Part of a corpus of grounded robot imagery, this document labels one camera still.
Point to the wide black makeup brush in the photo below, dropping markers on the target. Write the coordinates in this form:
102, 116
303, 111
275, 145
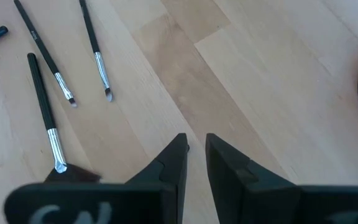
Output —
43, 99

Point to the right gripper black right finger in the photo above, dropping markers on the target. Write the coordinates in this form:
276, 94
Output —
253, 199

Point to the thin black makeup brush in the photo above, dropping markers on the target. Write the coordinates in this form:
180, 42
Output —
39, 43
91, 34

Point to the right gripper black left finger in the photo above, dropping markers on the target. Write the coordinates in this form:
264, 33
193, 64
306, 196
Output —
154, 199

